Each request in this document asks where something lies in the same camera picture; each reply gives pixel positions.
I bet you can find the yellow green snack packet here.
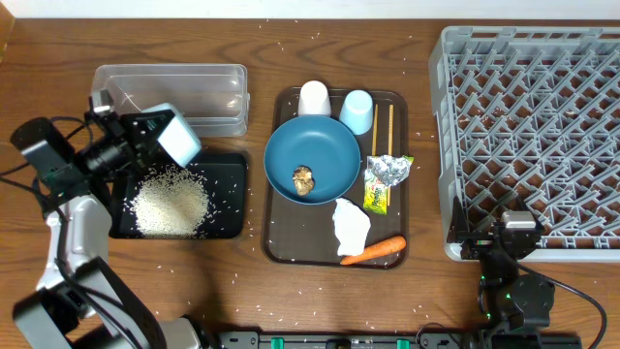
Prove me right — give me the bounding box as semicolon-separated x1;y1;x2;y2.
363;170;388;215

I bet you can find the crumpled foil wrapper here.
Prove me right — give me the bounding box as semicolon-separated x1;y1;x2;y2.
367;155;415;187

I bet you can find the white crumpled napkin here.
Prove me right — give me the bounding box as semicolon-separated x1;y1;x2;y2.
332;198;371;256

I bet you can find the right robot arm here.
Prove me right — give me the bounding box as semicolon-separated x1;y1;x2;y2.
447;198;555;348

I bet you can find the wooden chopstick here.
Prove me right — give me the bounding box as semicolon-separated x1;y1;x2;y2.
387;105;394;206
371;104;379;156

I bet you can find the light blue bowl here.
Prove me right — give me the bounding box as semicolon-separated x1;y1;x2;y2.
141;103;202;167

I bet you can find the wooden chopstick left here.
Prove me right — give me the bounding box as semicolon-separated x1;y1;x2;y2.
371;104;379;156

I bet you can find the dark brown serving tray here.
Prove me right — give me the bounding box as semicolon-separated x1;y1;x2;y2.
263;87;409;267

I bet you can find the pile of white rice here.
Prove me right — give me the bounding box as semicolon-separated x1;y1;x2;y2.
124;165;218;238

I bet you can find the wooden chopstick right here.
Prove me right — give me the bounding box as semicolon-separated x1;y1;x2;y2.
387;105;394;206

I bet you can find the grey dishwasher rack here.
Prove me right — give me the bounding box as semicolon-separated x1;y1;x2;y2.
429;26;619;263

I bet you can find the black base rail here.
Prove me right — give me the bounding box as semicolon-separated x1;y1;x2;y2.
218;332;582;349

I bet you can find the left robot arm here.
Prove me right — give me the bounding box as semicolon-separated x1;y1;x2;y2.
11;104;221;348

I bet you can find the clear plastic bin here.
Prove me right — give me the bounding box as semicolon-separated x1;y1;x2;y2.
92;64;250;138

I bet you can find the pink plastic cup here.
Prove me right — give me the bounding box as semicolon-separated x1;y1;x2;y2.
297;80;331;117

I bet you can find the orange carrot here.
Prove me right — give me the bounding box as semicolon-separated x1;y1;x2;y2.
340;236;407;266

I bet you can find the dark blue plate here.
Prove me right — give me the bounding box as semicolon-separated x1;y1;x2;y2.
263;115;361;205

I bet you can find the brown food lump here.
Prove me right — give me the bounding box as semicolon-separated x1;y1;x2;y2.
293;166;315;196

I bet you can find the black plastic tray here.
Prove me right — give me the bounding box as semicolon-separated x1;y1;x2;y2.
109;150;247;239

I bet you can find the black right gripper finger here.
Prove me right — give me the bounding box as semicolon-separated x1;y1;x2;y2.
514;197;544;231
447;196;470;243

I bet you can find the light blue plastic cup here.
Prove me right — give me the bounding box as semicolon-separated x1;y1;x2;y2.
339;90;373;136

